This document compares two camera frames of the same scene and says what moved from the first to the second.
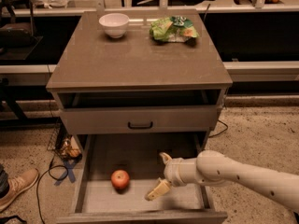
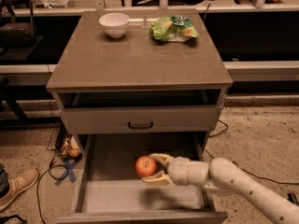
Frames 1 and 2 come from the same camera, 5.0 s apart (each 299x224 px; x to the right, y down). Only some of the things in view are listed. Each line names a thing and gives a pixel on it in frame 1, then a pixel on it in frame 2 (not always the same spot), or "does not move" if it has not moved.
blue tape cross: x=69 y=165 does not move
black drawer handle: x=140 y=127 does not move
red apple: x=121 y=180 to x=145 y=166
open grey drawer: x=118 y=172 does not move
